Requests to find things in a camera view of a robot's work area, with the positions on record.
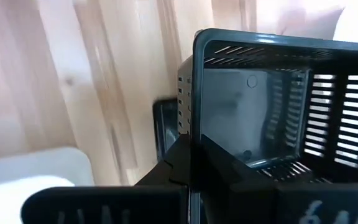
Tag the white plastic basket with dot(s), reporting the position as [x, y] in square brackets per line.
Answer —
[26, 165]
[306, 21]

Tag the black slotted plastic basket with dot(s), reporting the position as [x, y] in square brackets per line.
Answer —
[235, 109]

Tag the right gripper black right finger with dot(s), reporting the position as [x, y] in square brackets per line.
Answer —
[228, 186]

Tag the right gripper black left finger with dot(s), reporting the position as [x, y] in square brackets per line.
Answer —
[166, 174]

